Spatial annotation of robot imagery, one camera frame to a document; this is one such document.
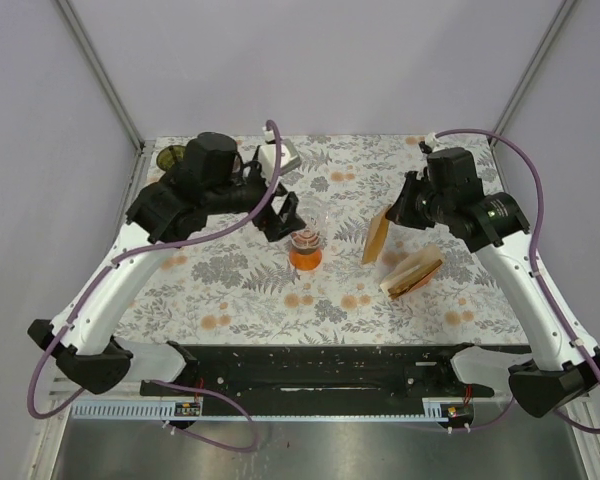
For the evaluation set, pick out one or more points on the aluminium frame rail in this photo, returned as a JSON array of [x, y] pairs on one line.
[[424, 385]]

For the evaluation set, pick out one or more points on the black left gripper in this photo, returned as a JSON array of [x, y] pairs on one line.
[[278, 224]]

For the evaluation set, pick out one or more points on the brown paper coffee filter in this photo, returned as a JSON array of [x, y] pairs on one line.
[[376, 237]]

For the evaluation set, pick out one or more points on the clear plastic dripper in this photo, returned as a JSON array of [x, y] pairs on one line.
[[315, 215]]

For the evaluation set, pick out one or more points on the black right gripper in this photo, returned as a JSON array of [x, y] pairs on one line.
[[401, 213]]

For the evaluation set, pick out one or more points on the floral patterned tablecloth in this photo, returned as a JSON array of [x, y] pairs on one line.
[[242, 289]]

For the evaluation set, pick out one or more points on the orange glass carafe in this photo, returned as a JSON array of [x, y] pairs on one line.
[[306, 250]]

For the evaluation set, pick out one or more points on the orange coffee filter pack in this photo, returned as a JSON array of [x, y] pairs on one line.
[[414, 271]]

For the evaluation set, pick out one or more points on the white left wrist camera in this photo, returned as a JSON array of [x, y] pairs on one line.
[[267, 155]]

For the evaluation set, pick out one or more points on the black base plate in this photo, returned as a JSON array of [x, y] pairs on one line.
[[261, 371]]

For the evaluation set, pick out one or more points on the white slotted cable duct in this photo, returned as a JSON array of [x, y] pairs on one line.
[[291, 406]]

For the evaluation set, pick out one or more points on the dark green dripper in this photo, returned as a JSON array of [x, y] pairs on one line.
[[170, 156]]

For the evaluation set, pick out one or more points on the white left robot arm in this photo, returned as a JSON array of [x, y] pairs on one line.
[[210, 179]]

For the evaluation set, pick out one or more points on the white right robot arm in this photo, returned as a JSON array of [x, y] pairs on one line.
[[564, 362]]

